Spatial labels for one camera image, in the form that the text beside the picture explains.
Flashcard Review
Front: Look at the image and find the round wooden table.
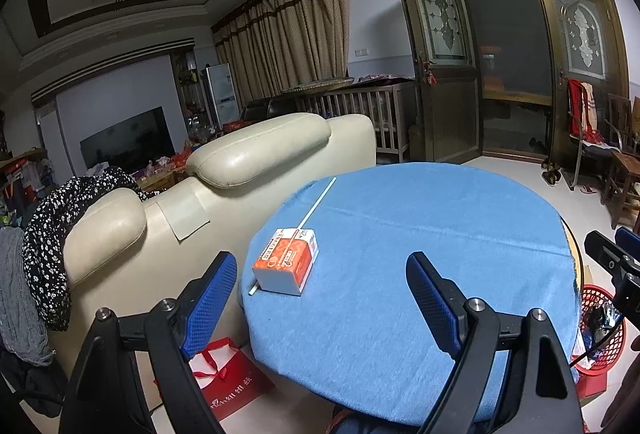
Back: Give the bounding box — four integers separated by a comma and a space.
561, 219, 584, 290

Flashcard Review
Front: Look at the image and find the closed bronze glass door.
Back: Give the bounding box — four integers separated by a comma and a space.
541, 0, 629, 165

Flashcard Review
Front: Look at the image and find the white thin stick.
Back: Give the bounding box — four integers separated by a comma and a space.
247, 175, 339, 298

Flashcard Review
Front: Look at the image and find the orange white small box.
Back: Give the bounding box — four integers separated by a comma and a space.
250, 226, 320, 298

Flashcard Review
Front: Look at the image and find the chair with red towel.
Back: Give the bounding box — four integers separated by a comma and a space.
566, 78, 623, 191

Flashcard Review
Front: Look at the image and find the red gift bag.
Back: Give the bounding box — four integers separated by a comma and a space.
154, 336, 277, 422

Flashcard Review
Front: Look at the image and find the red plastic basket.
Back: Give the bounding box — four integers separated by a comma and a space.
572, 285, 626, 376

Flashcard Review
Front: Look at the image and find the black white patterned cloth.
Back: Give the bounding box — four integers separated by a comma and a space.
23, 165, 158, 331

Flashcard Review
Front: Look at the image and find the dark wooden stool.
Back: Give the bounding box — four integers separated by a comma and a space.
600, 149, 639, 232

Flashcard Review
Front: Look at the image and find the black cable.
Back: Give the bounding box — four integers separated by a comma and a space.
569, 313, 626, 367

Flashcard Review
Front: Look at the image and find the beige striped curtain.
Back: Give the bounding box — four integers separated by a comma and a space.
212, 0, 349, 106

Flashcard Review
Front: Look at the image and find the white standing air conditioner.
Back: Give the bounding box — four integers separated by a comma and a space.
203, 64, 241, 129

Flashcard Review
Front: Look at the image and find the cream leather sofa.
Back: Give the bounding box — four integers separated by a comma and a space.
50, 113, 376, 371

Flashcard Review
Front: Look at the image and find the open bronze glass door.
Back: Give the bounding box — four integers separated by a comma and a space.
401, 0, 482, 165

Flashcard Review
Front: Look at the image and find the black flat television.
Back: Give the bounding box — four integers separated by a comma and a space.
80, 107, 175, 174

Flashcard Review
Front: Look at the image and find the grey cloth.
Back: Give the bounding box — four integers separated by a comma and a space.
0, 226, 54, 367

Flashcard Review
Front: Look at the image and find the wooden crib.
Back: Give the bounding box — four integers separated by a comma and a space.
283, 77, 416, 162

